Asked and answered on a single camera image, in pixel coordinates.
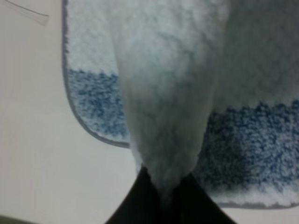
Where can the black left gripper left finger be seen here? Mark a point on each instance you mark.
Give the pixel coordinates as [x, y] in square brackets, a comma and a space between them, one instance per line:
[141, 205]

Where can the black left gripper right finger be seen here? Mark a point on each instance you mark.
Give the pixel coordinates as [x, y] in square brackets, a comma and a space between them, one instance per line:
[193, 206]

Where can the blue white striped towel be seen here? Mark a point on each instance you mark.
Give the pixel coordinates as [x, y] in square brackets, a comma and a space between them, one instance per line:
[208, 87]

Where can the clear plastic tag strip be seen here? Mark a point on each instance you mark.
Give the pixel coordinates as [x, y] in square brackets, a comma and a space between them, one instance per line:
[26, 11]

